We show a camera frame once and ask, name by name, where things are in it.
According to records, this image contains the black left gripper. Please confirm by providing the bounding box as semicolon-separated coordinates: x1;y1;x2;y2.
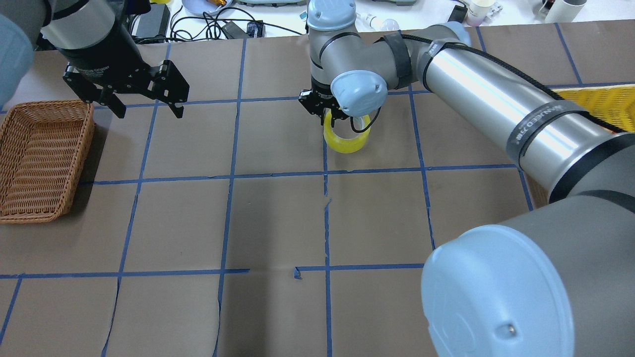
62;47;190;119

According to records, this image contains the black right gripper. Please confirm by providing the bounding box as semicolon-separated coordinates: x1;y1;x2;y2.
299;89;351;128

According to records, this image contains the yellow tape roll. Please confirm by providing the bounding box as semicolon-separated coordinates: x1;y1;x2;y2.
322;115;372;154

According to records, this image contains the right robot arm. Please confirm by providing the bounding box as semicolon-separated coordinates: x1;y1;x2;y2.
299;0;635;357

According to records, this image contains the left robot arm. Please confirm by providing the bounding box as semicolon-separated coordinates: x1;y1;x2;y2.
0;0;189;118

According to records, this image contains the light bulb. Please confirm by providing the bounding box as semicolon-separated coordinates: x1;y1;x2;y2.
358;13;400;31

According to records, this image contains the brown wicker basket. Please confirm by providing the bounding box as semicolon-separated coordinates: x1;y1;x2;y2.
0;100;95;224

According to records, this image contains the blue bowl with bottle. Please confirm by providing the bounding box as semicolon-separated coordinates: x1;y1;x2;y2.
181;0;234;17

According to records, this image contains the black power adapter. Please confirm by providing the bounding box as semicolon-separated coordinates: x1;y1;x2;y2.
447;5;469;23

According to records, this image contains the lavender cup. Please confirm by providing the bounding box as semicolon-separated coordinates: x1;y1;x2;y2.
465;0;496;27

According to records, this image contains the yellow plastic basket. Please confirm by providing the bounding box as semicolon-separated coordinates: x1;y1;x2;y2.
554;84;635;132

